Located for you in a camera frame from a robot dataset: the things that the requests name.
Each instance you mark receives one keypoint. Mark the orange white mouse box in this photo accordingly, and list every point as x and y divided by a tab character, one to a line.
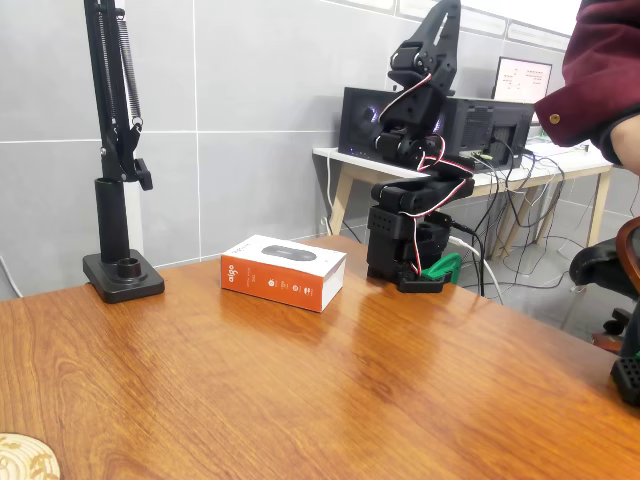
270	285

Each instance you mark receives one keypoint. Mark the maroon sleeved forearm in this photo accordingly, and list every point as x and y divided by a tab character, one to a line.
600	60

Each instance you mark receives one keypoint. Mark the black perforated second arm base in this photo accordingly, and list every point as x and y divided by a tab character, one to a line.
627	380

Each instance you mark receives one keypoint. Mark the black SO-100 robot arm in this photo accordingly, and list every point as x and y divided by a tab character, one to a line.
425	195

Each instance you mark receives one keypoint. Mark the bare person hand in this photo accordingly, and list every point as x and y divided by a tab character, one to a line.
629	147

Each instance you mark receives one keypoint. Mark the black computer case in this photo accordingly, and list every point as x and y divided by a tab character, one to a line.
475	130

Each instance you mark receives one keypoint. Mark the white-screen monitor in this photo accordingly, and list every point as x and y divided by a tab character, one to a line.
522	80

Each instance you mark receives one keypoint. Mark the white side table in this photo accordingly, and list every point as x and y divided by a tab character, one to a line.
360	162

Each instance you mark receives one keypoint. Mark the white paper stack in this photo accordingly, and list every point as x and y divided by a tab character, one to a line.
545	143

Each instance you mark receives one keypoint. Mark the green table clamp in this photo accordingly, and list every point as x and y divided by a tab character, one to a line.
445	267

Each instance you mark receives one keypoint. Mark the black office chair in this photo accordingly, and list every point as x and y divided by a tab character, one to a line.
595	265

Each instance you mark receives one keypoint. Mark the black desk stand base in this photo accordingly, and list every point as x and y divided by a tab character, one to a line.
125	285

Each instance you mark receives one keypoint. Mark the round wooden coaster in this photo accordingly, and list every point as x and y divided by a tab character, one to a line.
25	460

